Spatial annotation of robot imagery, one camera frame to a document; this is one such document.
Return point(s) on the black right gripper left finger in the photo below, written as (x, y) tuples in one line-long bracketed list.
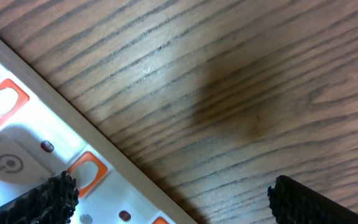
[(53, 202)]

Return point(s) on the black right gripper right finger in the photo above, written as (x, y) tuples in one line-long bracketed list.
[(293, 203)]

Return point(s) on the white power strip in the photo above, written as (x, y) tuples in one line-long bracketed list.
[(42, 135)]

